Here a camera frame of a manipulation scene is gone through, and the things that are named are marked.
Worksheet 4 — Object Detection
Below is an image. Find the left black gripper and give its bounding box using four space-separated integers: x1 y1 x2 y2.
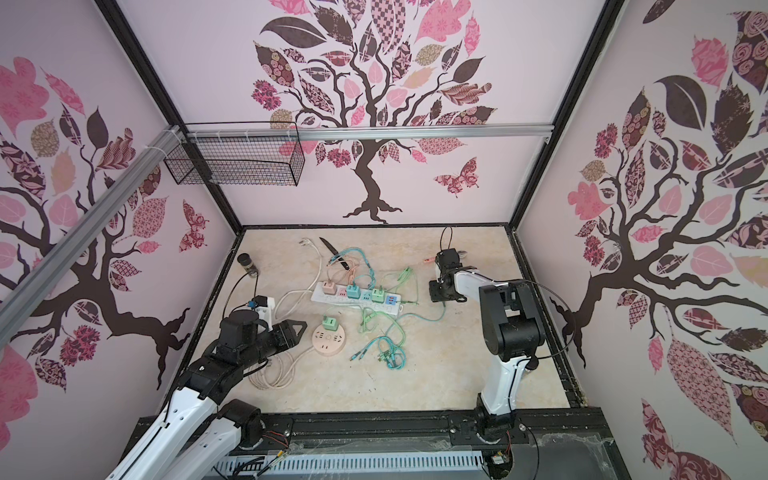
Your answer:
240 319 309 369

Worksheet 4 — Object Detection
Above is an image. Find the small green charger plug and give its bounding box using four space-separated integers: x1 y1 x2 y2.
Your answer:
322 316 339 332

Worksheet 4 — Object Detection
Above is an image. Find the pink charger plug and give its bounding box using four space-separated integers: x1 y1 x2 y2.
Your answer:
322 281 337 295

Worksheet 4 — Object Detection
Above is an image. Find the teal charger plug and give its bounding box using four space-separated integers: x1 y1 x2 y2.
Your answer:
346 284 361 300

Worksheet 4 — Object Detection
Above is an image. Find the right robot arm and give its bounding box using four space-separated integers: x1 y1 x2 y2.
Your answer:
429 248 545 430

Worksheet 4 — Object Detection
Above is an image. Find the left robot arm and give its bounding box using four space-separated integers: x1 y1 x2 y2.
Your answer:
108 309 308 479

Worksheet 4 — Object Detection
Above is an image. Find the round pink power strip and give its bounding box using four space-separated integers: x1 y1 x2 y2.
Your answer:
311 325 347 357

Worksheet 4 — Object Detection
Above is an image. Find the white multicolour power strip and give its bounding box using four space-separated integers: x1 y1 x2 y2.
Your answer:
311 282 402 315

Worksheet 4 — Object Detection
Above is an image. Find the black cap spice bottle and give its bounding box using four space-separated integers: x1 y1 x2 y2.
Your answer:
236 253 259 278

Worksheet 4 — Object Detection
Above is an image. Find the black knife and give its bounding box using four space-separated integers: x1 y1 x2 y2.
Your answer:
320 237 351 271

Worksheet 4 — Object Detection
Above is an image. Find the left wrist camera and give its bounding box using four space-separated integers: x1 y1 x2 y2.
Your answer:
251 295 276 329

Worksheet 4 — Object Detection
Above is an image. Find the green teal cable tangle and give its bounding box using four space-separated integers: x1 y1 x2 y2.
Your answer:
350 267 448 371

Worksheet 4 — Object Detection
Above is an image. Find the wire mesh basket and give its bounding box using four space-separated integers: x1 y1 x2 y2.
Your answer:
164 120 305 187

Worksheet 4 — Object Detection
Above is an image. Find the white vented cable duct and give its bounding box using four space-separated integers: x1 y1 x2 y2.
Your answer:
206 451 487 479

